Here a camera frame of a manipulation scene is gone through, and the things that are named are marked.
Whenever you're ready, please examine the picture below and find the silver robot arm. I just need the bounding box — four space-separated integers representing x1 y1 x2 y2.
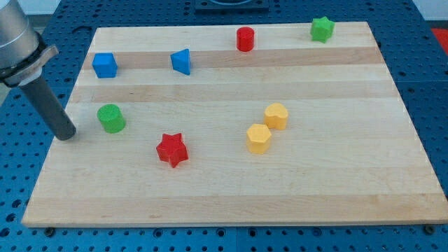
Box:
1 0 59 88

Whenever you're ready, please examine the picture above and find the blue cube block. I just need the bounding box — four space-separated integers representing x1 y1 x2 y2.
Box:
92 52 118 78

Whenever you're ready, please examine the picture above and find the yellow hexagon block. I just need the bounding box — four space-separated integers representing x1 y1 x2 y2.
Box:
246 124 272 154

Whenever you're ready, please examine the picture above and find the yellow heart block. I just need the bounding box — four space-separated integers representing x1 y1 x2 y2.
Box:
264 103 288 130

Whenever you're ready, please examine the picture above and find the red star block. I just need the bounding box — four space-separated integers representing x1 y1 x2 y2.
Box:
156 133 189 168

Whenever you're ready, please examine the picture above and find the wooden board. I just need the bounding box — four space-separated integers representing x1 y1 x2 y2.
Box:
22 22 447 228

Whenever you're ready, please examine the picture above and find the blue triangle block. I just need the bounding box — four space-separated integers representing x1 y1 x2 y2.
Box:
170 48 190 76

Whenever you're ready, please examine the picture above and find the red cylinder block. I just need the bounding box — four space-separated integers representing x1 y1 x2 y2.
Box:
236 27 255 52

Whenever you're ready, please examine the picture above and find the green cylinder block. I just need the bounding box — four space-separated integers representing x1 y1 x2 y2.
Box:
97 104 126 134

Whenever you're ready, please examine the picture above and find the green star block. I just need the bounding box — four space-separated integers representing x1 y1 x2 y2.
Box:
310 16 335 43

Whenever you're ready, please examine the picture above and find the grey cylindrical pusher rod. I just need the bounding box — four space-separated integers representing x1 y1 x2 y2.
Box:
19 76 76 141

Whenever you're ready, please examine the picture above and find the red object at right edge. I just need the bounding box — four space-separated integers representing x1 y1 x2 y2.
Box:
431 28 448 55

